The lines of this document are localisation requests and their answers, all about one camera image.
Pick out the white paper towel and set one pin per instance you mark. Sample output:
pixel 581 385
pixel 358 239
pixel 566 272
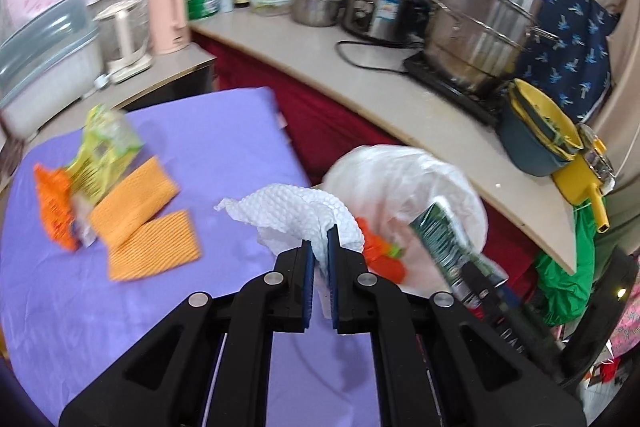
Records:
pixel 295 212

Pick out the purple cloth cover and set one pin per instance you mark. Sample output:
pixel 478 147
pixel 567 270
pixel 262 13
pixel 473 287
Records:
pixel 225 147

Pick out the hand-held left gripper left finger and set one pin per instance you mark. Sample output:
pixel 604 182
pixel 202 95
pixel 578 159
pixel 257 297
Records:
pixel 309 287

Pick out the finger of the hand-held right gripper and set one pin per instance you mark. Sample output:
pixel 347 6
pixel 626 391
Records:
pixel 482 292

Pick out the white power plug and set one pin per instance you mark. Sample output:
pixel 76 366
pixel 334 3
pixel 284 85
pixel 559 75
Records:
pixel 101 82

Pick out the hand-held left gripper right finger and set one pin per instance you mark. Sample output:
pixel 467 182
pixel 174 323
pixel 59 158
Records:
pixel 333 282

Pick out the yellow electric pot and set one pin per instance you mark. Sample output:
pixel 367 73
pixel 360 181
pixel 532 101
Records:
pixel 575 177

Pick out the bin with white plastic liner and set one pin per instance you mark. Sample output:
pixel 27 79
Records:
pixel 400 177

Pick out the yellow-green snack packet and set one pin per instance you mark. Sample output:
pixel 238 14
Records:
pixel 100 152

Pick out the large steel steamer pot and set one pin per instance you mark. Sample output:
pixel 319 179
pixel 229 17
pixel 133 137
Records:
pixel 475 27

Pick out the glass kettle with white base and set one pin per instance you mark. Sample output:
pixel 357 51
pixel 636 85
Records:
pixel 125 42

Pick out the clear plastic food container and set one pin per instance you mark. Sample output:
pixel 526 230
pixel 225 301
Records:
pixel 270 6

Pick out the stacked blue yellow basins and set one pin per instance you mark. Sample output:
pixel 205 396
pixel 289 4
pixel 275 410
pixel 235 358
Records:
pixel 525 147

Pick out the steel rice cooker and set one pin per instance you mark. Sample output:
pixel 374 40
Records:
pixel 380 7

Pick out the small steel pot with lid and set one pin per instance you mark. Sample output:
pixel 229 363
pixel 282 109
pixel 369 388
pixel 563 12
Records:
pixel 315 9

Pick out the black induction cooktop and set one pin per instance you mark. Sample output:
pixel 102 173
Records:
pixel 450 79

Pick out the dark green white carton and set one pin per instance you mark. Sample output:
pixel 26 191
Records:
pixel 445 242

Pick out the pink electric kettle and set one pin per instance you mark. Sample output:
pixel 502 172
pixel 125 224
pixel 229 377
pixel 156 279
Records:
pixel 167 19

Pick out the white dish container blue-grey lid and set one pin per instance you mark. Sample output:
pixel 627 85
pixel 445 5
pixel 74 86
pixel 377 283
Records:
pixel 45 67

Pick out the orange waffle cloth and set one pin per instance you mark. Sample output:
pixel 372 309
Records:
pixel 135 202
pixel 155 247

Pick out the red counter curtain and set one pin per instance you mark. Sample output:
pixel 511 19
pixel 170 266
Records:
pixel 325 122

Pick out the green plastic bag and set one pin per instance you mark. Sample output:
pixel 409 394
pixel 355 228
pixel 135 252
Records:
pixel 570 277

